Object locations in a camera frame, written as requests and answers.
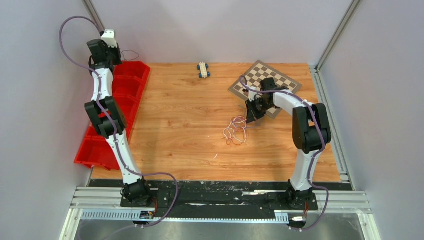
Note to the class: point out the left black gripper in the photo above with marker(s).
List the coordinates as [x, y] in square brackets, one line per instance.
[116, 51]

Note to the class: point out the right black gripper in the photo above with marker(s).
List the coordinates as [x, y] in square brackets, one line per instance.
[252, 114]

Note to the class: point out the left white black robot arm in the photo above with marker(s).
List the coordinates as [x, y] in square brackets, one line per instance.
[109, 122]

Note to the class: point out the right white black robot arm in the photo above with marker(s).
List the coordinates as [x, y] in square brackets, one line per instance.
[310, 132]

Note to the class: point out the red plastic bin row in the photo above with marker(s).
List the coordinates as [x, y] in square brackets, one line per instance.
[130, 79]

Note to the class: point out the wooden chessboard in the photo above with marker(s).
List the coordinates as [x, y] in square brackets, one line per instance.
[258, 72]

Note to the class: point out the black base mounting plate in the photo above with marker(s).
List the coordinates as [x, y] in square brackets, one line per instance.
[218, 199]

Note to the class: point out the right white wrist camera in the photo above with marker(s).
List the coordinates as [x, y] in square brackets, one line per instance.
[252, 96]

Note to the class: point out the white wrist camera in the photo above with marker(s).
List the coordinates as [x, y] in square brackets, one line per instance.
[108, 36]
[252, 96]

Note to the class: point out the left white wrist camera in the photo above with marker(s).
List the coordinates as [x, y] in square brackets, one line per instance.
[108, 36]

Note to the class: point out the left corner aluminium post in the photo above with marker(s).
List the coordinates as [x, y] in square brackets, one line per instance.
[94, 16]

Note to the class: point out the corner aluminium post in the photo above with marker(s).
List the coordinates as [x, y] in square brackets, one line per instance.
[350, 12]
[94, 16]

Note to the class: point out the right corner aluminium post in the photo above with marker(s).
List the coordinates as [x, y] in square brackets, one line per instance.
[350, 12]

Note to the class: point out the aluminium frame rail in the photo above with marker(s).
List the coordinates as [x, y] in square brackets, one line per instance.
[103, 203]

